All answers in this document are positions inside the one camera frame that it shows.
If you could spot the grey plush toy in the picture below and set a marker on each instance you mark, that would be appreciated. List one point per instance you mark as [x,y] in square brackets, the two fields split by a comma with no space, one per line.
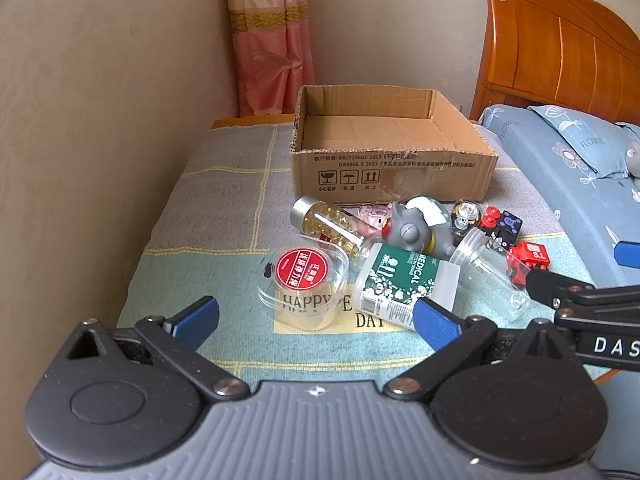
[634,157]

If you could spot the wooden headboard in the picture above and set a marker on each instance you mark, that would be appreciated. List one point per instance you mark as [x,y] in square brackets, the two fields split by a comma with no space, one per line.
[550,50]

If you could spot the blue flower-print pillow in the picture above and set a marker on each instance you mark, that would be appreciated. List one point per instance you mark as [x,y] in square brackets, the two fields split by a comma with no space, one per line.
[575,145]

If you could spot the blue bed sheet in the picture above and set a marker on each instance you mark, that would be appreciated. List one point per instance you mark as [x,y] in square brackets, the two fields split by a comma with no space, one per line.
[550,190]

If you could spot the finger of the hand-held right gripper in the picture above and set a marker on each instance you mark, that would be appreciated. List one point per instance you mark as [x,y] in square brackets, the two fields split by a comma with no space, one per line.
[555,287]
[629,254]

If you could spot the clear container with red label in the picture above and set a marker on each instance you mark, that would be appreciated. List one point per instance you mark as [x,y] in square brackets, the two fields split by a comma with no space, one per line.
[300,270]

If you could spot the pink curtain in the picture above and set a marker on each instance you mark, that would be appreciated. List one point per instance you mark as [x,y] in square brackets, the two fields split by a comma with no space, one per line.
[270,50]

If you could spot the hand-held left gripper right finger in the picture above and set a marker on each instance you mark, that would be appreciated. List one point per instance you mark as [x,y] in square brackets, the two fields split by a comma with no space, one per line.
[435,325]

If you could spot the red toy truck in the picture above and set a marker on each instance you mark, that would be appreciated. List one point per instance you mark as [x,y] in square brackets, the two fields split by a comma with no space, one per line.
[530,255]

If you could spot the cardboard box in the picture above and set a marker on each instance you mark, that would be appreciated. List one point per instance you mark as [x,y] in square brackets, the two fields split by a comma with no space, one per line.
[400,170]

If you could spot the silver-capped golden capsule bottle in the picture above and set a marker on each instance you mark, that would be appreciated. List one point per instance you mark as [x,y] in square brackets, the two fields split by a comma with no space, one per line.
[325,225]

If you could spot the small clear glass bottle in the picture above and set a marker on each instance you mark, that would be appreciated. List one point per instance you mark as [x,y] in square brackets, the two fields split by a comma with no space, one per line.
[466,216]

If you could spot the grey toy figure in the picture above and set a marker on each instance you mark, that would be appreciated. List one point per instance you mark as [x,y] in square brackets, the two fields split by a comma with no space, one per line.
[410,230]

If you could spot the green white medical packet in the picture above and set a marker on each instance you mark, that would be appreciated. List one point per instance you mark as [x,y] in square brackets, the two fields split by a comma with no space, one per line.
[400,280]

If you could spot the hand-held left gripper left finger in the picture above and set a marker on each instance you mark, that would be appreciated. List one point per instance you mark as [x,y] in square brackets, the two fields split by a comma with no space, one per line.
[195,317]

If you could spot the clear plastic jar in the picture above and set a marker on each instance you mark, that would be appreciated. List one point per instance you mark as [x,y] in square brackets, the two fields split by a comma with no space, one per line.
[490,275]

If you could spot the black toy with red knobs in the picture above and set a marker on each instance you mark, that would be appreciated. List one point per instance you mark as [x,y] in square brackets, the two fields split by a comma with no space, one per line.
[507,225]

